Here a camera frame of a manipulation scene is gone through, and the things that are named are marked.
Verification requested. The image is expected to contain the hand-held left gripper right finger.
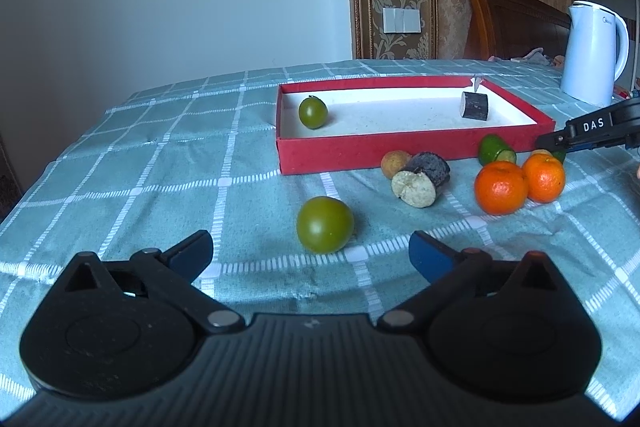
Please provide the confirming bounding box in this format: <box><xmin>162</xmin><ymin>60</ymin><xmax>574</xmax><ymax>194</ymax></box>
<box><xmin>377</xmin><ymin>230</ymin><xmax>561</xmax><ymax>335</ymax></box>

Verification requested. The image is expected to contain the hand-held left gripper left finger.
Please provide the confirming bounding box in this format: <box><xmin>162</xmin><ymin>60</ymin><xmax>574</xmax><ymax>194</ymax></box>
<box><xmin>61</xmin><ymin>229</ymin><xmax>246</xmax><ymax>335</ymax></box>

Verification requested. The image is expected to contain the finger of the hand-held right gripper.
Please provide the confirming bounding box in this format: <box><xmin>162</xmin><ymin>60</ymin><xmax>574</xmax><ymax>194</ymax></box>
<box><xmin>535</xmin><ymin>131</ymin><xmax>628</xmax><ymax>154</ymax></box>

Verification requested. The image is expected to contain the orange mandarin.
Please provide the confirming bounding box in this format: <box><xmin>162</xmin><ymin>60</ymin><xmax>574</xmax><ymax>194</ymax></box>
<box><xmin>521</xmin><ymin>153</ymin><xmax>566</xmax><ymax>204</ymax></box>
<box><xmin>474</xmin><ymin>161</ymin><xmax>529</xmax><ymax>216</ymax></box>

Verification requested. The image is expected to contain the dark sugarcane piece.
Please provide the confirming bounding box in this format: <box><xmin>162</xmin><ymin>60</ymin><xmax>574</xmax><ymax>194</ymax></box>
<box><xmin>391</xmin><ymin>152</ymin><xmax>451</xmax><ymax>208</ymax></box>
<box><xmin>460</xmin><ymin>91</ymin><xmax>489</xmax><ymax>122</ymax></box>

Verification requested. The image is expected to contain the brown longan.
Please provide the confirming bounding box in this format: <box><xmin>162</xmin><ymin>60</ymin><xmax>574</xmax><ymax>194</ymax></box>
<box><xmin>381</xmin><ymin>150</ymin><xmax>413</xmax><ymax>180</ymax></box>

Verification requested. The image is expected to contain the large green tomato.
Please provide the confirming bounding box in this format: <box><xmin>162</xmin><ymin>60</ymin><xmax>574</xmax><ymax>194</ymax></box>
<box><xmin>296</xmin><ymin>196</ymin><xmax>356</xmax><ymax>255</ymax></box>

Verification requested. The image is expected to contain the red shallow cardboard box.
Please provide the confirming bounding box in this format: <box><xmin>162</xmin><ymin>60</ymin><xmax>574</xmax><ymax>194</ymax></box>
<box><xmin>275</xmin><ymin>75</ymin><xmax>557</xmax><ymax>176</ymax></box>

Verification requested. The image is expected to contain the white electric kettle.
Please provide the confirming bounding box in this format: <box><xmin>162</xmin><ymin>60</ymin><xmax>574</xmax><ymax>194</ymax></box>
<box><xmin>560</xmin><ymin>1</ymin><xmax>630</xmax><ymax>108</ymax></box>

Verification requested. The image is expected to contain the crumpled cloth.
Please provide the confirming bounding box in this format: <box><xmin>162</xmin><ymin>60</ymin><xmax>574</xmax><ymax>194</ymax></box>
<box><xmin>490</xmin><ymin>48</ymin><xmax>566</xmax><ymax>68</ymax></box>

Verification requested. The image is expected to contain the teal checked tablecloth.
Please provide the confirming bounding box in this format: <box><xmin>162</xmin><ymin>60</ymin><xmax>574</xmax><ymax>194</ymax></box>
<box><xmin>0</xmin><ymin>58</ymin><xmax>640</xmax><ymax>423</ymax></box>

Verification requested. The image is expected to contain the wooden headboard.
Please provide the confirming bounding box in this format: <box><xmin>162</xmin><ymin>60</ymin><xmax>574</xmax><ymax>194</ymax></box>
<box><xmin>460</xmin><ymin>0</ymin><xmax>571</xmax><ymax>60</ymax></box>

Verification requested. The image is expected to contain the small green tomato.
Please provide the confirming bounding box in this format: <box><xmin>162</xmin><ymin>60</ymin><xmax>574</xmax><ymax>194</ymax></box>
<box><xmin>298</xmin><ymin>96</ymin><xmax>329</xmax><ymax>130</ymax></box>

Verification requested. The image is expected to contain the white wall switch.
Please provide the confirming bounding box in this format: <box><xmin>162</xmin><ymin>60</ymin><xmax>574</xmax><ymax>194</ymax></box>
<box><xmin>382</xmin><ymin>7</ymin><xmax>423</xmax><ymax>34</ymax></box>

